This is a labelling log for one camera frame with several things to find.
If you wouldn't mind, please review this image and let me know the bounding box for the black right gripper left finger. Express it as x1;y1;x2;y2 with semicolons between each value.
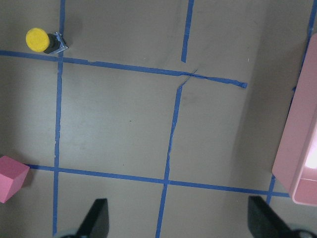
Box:
56;198;110;238

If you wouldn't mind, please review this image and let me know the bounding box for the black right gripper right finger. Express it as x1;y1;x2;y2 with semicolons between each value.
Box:
248;196;317;238

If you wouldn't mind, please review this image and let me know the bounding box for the yellow push button switch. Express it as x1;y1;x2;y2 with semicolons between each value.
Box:
25;28;69;55

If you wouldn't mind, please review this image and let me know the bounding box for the pink plastic tray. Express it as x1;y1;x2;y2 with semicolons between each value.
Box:
272;34;317;206

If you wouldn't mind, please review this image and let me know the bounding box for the pink cube near centre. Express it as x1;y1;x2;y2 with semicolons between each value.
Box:
0;156;30;203

